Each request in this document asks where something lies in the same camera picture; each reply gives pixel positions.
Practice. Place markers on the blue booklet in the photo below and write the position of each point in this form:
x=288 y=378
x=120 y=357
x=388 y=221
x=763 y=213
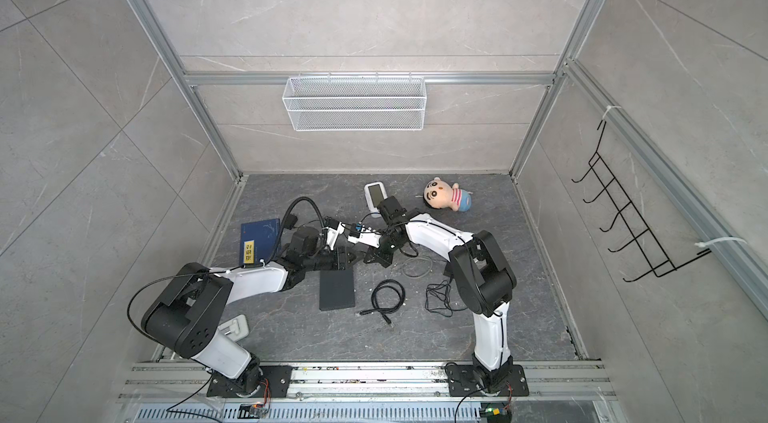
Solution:
x=258 y=240

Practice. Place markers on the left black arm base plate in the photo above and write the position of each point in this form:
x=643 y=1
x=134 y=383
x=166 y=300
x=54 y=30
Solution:
x=254 y=382

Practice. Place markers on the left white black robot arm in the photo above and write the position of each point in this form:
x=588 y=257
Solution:
x=275 y=257

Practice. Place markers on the white digital clock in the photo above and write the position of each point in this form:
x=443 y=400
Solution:
x=375 y=193

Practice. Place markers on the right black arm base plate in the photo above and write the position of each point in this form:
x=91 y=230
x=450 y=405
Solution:
x=466 y=379

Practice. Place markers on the black perforated box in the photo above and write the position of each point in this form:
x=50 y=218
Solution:
x=337 y=290

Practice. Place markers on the white wire mesh basket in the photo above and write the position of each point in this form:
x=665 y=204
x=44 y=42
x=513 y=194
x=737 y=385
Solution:
x=353 y=104

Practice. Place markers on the black wire hook rack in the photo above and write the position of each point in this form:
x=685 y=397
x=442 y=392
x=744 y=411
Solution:
x=642 y=239

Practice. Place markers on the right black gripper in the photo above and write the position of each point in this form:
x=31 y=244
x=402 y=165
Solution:
x=378 y=256

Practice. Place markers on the aluminium mounting rail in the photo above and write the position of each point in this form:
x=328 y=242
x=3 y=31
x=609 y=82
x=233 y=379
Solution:
x=383 y=381

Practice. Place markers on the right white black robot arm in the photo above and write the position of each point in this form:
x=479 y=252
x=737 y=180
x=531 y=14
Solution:
x=474 y=261

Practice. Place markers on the cartoon boy plush doll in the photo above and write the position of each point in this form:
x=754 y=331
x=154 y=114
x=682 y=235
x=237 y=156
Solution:
x=439 y=194

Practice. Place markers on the black adapter with thin cord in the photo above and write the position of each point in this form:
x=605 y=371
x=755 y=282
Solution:
x=292 y=224

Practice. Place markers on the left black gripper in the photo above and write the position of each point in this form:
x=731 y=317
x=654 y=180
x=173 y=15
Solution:
x=346 y=263

